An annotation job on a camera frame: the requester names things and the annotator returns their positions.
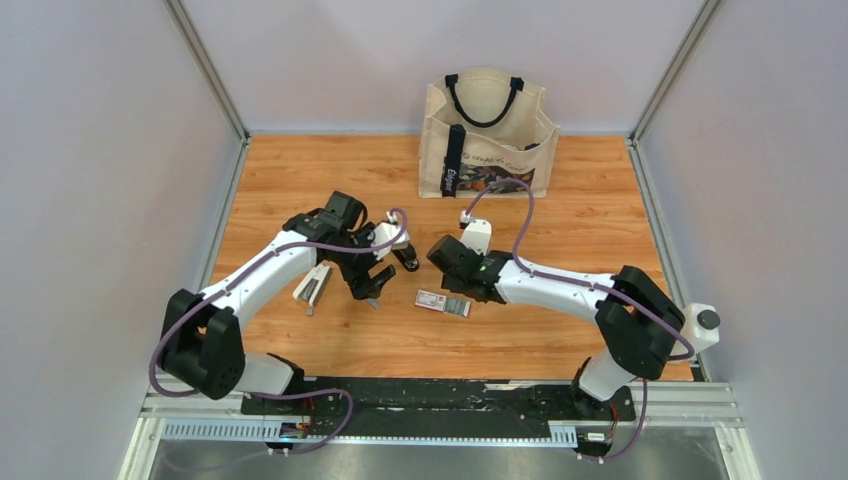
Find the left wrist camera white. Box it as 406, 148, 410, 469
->
368, 221, 411, 260

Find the beige canvas tote bag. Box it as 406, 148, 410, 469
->
418, 68, 561, 198

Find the white stapler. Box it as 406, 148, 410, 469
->
292, 264, 332, 316

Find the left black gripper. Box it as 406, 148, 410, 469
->
327, 223, 396, 301

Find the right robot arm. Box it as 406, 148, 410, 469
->
427, 235, 695, 419

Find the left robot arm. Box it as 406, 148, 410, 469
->
148, 191, 411, 415

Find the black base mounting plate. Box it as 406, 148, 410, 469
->
241, 377, 638, 439

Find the purple cable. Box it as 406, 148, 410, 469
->
147, 207, 409, 458
462, 177, 696, 464

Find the white plastic bottle black cap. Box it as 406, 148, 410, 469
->
670, 302, 721, 363

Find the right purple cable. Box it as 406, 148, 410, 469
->
462, 177, 696, 464

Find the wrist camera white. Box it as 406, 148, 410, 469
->
459, 211, 493, 255
368, 221, 411, 260

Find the aluminium frame rail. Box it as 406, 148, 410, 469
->
119, 376, 760, 479

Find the red white staple box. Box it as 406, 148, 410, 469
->
414, 290, 471, 318

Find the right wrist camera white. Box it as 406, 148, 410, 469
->
459, 211, 493, 255

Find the black stapler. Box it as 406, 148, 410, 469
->
391, 242, 420, 272

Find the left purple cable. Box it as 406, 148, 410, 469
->
147, 207, 409, 458

